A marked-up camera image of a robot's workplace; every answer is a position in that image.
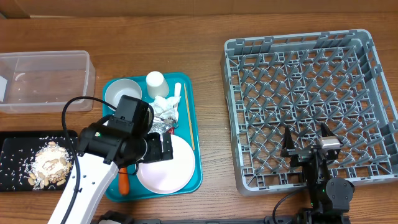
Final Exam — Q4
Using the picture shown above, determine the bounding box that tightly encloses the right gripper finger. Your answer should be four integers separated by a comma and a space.
282, 126, 295, 150
320, 123, 343, 146

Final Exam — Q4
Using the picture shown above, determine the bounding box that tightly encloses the foil wrapper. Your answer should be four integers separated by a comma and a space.
149, 114, 178, 134

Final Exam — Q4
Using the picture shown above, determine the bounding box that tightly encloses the grey bowl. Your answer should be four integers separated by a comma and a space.
104, 78, 142, 107

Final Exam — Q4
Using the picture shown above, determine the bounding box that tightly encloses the orange carrot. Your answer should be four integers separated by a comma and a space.
119, 167, 130, 196

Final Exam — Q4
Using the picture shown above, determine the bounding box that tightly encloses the white plastic fork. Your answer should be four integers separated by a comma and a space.
174, 82, 182, 121

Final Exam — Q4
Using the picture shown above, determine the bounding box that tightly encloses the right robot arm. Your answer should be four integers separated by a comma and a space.
272, 123, 355, 224

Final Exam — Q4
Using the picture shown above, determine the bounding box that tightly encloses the clear plastic bin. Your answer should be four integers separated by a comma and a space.
1, 50, 96, 114

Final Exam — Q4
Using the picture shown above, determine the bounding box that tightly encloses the crumpled white napkin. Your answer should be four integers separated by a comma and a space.
149, 96, 181, 121

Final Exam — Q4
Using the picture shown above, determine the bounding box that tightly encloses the white paper cup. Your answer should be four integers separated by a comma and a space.
146, 71, 169, 99

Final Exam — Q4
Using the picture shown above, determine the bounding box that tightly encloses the grey dishwasher rack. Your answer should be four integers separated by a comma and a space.
221, 29, 397, 196

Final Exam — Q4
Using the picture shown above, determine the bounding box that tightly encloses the teal serving tray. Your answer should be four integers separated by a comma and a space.
105, 72, 203, 202

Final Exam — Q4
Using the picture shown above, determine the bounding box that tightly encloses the black waste tray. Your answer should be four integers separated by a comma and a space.
1, 130, 68, 192

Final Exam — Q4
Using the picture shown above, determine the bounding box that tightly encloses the rice and peanut pile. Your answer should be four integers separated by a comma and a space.
27, 141, 72, 190

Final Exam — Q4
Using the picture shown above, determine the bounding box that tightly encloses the pink plate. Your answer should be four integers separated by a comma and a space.
137, 134, 195, 194

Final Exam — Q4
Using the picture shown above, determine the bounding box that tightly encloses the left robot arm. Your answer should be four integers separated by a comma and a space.
49, 115, 173, 223

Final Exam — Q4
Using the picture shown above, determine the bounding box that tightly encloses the wooden chopstick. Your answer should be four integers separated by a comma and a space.
183, 84, 195, 151

